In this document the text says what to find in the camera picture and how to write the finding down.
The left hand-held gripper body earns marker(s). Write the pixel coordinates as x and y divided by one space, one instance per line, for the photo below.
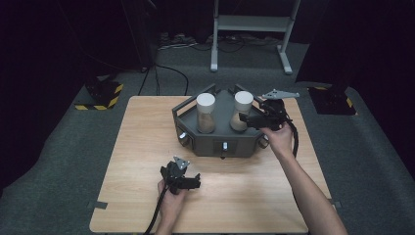
174 178

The grey metal stand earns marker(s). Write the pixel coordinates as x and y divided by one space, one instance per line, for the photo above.
253 23

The person's right hand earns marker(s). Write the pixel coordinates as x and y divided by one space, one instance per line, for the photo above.
280 140

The person's left hand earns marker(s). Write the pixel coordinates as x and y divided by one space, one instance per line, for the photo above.
171 205

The black base with yellow stripes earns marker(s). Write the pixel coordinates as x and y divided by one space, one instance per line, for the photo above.
331 101
102 93

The white-lidded spice jar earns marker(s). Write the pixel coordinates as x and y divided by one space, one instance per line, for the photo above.
206 112
243 106

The black corner rack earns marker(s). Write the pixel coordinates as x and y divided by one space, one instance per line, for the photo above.
225 143

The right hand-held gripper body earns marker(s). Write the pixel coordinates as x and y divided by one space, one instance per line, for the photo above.
274 112

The grey tape strip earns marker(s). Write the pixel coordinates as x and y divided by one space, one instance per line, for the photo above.
336 204
98 205

